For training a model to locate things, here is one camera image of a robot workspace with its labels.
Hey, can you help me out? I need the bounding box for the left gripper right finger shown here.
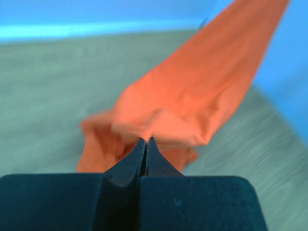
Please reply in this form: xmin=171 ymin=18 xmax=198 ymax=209
xmin=145 ymin=138 xmax=184 ymax=177

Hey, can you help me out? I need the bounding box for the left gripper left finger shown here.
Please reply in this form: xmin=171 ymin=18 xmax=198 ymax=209
xmin=103 ymin=139 xmax=146 ymax=188

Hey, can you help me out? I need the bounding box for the orange t shirt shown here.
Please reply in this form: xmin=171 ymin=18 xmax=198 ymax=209
xmin=77 ymin=0 xmax=288 ymax=172

